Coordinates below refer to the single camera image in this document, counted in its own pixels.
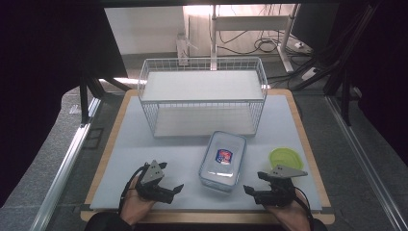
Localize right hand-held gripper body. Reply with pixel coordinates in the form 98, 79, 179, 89
253, 165, 309, 208

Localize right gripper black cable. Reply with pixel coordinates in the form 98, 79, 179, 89
293, 192, 315, 223

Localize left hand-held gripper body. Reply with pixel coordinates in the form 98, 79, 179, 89
134, 159, 176, 205

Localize aluminium rail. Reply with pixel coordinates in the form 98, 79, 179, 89
323, 95, 408, 231
30, 96, 103, 231

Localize black metal stand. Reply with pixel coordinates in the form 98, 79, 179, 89
288, 3, 384, 127
78, 64, 133, 126

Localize white power strip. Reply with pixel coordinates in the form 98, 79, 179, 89
300, 66, 319, 82
175, 32, 191, 67

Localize white wire basket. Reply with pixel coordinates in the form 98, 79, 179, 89
137, 57, 268, 139

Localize black floor cables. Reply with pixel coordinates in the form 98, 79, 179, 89
217, 29, 292, 56

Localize person's right hand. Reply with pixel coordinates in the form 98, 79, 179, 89
264, 192, 313, 231

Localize dark curtain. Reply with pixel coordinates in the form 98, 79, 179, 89
0, 0, 130, 208
326, 0, 408, 167

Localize dark monitor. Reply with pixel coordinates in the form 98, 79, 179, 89
290, 3, 325, 53

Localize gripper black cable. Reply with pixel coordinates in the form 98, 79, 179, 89
117, 165, 148, 216
293, 192, 315, 223

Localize person's left hand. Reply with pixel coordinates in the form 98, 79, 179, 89
119, 185, 158, 226

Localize clear plastic food container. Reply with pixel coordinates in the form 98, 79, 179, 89
197, 130, 248, 193

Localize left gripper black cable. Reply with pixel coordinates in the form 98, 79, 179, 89
117, 165, 148, 216

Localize white desk frame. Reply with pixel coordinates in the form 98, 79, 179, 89
210, 4, 300, 73

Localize green plastic lid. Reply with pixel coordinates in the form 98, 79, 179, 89
268, 147, 305, 171

